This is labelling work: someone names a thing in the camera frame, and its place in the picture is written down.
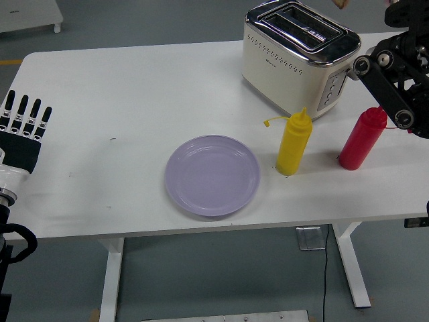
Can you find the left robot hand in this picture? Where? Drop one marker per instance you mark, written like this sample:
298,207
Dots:
20,154

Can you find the purple plate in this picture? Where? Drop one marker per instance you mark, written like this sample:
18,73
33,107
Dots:
212,176

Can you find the cream and chrome toaster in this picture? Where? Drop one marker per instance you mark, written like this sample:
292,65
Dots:
278,73

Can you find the bread slice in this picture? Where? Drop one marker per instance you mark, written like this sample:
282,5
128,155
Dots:
341,3

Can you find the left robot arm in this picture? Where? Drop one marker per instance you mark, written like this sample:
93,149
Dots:
6,198

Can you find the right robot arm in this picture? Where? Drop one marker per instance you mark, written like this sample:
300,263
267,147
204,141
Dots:
382,89

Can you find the small metal floor plate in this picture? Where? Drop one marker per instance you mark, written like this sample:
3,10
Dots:
310,239

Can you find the white background furniture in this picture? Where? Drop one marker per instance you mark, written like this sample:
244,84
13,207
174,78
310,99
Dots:
30,15

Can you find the white table leg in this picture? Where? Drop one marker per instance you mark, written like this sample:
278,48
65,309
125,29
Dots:
352,268
110,285

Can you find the yellow squeeze bottle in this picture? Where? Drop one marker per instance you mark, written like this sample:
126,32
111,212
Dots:
293,147

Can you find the red squeeze bottle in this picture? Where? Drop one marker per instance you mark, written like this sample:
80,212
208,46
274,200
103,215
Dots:
358,144

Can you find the black table control panel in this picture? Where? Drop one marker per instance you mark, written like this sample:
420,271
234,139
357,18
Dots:
416,222

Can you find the wide metal base plate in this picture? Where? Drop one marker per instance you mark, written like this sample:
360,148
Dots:
224,316

